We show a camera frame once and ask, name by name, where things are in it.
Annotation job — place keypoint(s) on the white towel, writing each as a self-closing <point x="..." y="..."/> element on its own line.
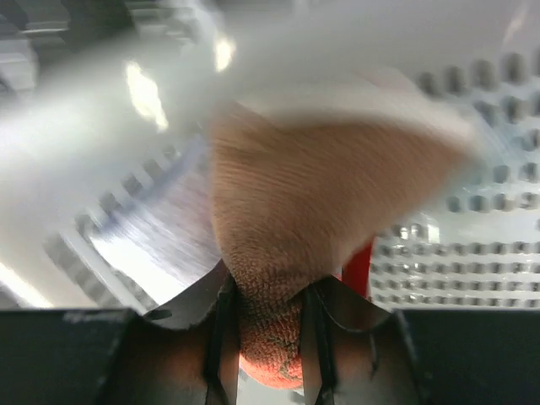
<point x="164" y="242"/>

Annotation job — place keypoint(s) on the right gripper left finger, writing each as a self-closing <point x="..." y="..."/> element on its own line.
<point x="183" y="352"/>

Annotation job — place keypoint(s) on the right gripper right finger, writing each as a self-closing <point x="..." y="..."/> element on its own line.
<point x="354" y="352"/>

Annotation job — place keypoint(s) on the white plastic basket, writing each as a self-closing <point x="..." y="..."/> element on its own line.
<point x="101" y="102"/>

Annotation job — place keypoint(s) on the orange brown towel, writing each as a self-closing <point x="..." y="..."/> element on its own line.
<point x="294" y="198"/>

